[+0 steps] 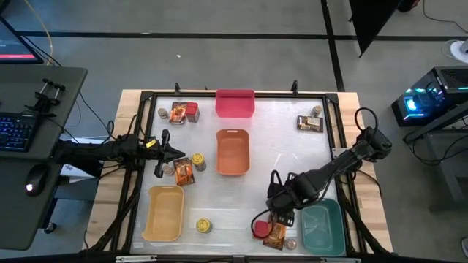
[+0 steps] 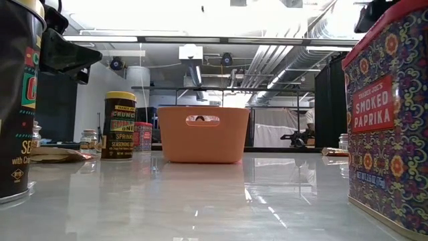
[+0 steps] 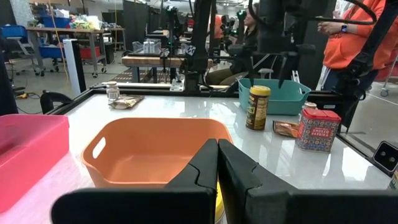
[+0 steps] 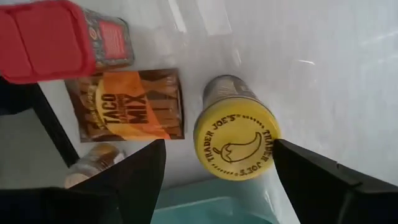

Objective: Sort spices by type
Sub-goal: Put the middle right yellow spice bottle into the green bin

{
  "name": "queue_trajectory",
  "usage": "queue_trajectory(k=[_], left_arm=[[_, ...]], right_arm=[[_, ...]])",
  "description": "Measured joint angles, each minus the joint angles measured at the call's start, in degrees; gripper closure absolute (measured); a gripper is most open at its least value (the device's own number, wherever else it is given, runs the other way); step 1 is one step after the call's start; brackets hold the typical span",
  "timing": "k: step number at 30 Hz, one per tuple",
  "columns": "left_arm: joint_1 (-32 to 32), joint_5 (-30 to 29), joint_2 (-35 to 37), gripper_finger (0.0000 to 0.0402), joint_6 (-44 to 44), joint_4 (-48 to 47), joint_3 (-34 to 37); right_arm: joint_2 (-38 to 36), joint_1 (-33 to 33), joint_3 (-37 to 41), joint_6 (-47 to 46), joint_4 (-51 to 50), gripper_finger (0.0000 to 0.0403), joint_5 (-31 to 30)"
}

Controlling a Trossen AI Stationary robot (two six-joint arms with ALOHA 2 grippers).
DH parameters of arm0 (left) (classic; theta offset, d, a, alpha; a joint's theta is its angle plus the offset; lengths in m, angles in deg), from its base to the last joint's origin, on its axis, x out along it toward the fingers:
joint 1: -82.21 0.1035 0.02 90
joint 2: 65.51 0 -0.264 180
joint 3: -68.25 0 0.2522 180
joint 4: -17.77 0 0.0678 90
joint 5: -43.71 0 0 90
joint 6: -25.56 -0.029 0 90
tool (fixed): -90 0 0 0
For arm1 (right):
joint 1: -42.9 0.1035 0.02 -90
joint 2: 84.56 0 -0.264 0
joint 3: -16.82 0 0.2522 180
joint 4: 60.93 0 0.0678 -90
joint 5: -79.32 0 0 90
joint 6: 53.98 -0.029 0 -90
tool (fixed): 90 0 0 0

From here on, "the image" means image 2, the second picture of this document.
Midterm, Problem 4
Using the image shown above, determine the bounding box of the smoked paprika tin red lid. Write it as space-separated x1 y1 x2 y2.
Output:
133 121 154 153
341 0 428 241

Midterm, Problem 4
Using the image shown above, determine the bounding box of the black yellow-lid seasoning canister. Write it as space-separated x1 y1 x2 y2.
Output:
0 0 47 206
100 90 138 161

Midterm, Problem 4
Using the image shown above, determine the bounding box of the thin black tripod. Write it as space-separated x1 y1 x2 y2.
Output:
96 112 103 143

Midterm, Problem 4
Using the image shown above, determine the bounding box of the person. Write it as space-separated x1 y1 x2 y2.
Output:
304 106 316 132

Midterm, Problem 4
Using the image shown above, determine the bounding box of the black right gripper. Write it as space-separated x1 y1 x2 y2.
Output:
353 0 401 34

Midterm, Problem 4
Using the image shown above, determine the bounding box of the ribbed metal air duct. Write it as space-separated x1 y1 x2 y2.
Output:
249 18 338 105

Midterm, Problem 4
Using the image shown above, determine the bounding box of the white ceiling box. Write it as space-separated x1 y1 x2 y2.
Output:
178 44 204 62

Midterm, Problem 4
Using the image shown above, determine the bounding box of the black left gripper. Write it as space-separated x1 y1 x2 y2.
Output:
39 3 103 85

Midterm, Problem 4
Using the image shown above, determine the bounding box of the white hanging sheet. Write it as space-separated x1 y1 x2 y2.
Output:
253 107 307 148

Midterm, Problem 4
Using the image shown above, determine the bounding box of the orange plastic bin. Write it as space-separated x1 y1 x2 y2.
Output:
156 106 251 165

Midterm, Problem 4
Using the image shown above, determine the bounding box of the round black ceiling device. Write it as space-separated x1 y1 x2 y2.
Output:
220 52 234 67
109 56 125 71

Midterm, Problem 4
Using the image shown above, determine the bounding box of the black curtain room divider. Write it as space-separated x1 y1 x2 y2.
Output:
314 52 348 149

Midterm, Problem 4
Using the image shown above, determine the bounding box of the long ceiling light fixture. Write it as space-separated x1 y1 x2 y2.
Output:
62 33 360 47

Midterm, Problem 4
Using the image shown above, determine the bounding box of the background computer monitor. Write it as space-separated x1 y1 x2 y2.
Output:
135 106 158 135

